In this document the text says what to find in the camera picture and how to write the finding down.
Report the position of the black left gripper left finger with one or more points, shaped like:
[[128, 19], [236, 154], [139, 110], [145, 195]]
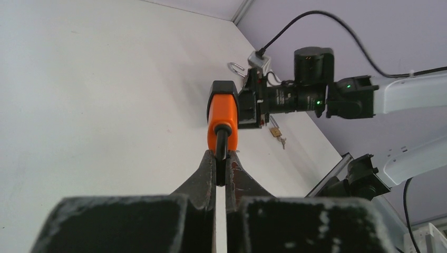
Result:
[[200, 187]]

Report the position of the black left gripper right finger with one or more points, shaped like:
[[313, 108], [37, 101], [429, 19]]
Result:
[[240, 184]]

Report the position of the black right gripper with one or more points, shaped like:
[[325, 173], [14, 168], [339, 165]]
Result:
[[252, 99]]

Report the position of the orange black padlock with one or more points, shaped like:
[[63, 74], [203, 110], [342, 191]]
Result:
[[222, 119]]

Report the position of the large brass padlock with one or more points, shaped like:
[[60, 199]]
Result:
[[237, 69]]

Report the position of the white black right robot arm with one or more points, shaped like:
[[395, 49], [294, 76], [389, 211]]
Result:
[[314, 89]]

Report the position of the small brass padlock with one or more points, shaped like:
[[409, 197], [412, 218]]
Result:
[[275, 131]]

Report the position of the small padlock keys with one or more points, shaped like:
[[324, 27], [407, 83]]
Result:
[[282, 141]]

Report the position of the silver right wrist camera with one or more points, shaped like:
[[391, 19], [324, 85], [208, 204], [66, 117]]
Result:
[[261, 63]]

